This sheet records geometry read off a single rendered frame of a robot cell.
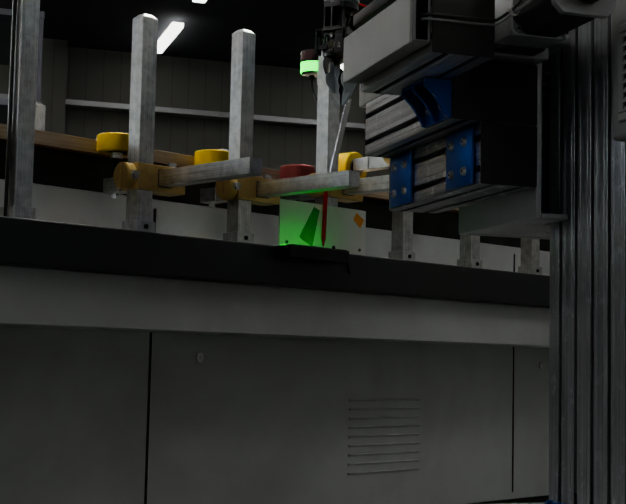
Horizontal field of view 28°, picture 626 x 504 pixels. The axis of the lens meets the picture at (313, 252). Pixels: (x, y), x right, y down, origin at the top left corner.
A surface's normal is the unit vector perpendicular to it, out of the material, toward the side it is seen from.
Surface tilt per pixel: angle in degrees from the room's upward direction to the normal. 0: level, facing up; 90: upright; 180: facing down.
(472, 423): 90
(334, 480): 90
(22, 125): 90
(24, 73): 90
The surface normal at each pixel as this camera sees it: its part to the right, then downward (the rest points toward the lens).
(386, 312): 0.70, -0.04
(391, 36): -0.95, -0.04
